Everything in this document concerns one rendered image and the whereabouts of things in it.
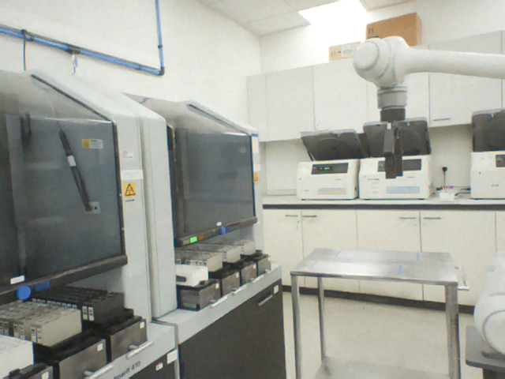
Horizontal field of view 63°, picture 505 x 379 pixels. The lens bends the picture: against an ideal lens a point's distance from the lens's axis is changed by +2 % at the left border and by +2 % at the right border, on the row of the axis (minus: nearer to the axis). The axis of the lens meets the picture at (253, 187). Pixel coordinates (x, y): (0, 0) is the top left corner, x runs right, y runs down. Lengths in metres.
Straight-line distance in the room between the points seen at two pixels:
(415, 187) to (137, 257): 2.62
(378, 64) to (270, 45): 3.67
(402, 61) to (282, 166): 3.47
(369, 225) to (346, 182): 0.42
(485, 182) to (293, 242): 1.66
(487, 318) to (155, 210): 1.01
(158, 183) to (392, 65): 0.84
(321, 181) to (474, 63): 2.65
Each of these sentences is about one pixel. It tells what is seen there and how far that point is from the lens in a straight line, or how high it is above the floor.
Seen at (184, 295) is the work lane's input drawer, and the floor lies 0.78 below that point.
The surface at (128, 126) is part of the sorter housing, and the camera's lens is 1.38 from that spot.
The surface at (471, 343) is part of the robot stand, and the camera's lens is 1.43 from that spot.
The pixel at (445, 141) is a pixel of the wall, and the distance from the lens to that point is 4.16.
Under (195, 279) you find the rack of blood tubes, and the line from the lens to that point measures 1.56.
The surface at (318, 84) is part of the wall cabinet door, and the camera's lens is 4.10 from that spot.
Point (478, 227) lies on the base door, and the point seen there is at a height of 0.70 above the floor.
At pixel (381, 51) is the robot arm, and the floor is 1.52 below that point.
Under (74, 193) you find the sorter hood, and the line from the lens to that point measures 1.21.
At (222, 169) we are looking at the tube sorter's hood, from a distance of 1.76.
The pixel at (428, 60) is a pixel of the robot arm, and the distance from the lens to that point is 1.18.
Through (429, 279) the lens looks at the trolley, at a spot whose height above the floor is 0.82.
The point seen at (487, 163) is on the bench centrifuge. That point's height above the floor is 1.18.
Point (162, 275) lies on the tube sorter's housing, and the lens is 1.50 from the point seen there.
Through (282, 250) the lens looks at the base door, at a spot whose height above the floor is 0.42.
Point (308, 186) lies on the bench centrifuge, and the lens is 3.78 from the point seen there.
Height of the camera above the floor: 1.25
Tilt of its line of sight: 3 degrees down
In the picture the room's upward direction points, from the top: 3 degrees counter-clockwise
